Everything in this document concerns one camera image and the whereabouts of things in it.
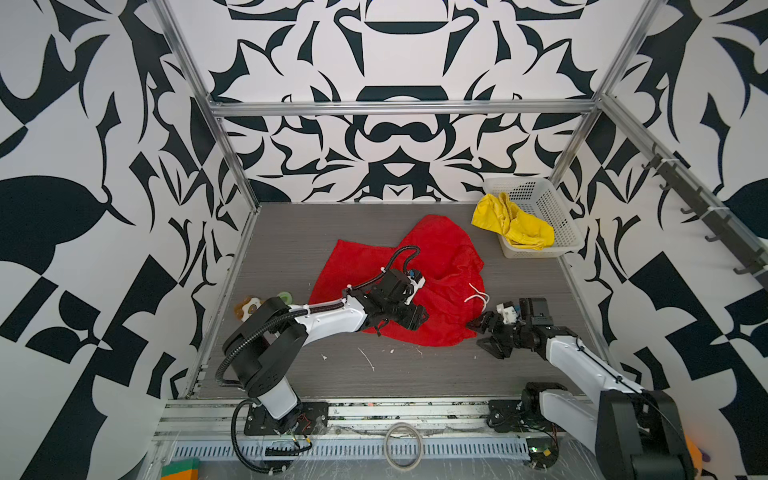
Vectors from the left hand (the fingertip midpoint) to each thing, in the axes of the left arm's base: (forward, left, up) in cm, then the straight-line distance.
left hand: (424, 307), depth 85 cm
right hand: (-6, -14, -3) cm, 15 cm away
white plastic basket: (+46, -49, -3) cm, 67 cm away
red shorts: (+6, -10, -5) cm, 13 cm away
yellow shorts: (+28, -37, -2) cm, 47 cm away
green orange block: (-34, +56, -5) cm, 66 cm away
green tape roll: (+8, +41, -7) cm, 43 cm away
